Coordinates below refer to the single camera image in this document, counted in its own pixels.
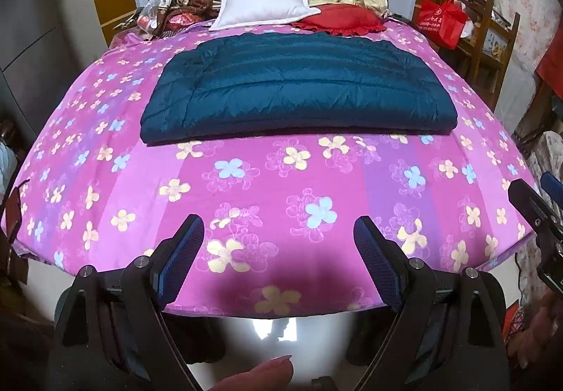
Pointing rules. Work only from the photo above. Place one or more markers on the grey wardrobe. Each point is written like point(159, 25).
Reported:
point(39, 30)

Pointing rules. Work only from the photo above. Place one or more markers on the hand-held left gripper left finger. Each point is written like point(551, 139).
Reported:
point(182, 261)

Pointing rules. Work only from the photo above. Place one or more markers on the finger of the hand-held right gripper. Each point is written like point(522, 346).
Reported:
point(553, 185)
point(525, 197)

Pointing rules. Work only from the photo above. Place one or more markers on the red ruffled cushion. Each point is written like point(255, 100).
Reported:
point(343, 19)

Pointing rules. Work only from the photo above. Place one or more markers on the red cloth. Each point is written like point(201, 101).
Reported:
point(552, 63)

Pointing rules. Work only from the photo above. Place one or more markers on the clear plastic bag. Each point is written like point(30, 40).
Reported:
point(151, 8)

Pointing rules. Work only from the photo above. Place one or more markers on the red shopping bag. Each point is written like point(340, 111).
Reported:
point(440, 22)

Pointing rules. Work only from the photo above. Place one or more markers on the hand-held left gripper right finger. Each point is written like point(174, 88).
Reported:
point(378, 263)

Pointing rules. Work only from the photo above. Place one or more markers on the person's left hand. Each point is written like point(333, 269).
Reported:
point(259, 375)

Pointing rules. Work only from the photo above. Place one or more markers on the wooden chair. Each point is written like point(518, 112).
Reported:
point(506, 48)

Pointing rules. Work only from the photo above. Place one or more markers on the person's right hand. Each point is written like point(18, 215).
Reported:
point(543, 325)

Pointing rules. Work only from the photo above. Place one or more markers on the pink floral bedsheet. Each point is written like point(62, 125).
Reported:
point(308, 180)

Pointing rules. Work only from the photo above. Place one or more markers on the white pillow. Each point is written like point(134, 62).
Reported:
point(259, 6)

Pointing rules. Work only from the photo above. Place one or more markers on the blue quilted down jacket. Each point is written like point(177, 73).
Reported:
point(299, 83)

